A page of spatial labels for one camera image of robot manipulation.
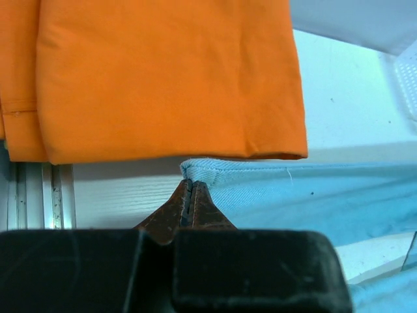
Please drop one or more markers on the light blue trousers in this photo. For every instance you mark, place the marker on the light blue trousers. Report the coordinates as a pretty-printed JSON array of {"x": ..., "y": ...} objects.
[{"x": 348, "y": 203}]

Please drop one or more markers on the white perforated plastic basket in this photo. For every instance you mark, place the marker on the white perforated plastic basket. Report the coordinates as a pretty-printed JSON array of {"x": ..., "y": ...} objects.
[{"x": 400, "y": 71}]

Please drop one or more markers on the folded orange trousers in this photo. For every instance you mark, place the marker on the folded orange trousers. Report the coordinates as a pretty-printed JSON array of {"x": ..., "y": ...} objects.
[{"x": 101, "y": 81}]

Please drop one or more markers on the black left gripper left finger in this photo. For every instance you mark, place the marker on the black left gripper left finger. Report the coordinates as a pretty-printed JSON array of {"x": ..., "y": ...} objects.
[{"x": 127, "y": 270}]

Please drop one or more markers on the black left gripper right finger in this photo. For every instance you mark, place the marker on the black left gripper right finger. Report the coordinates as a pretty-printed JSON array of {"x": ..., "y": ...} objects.
[{"x": 218, "y": 268}]

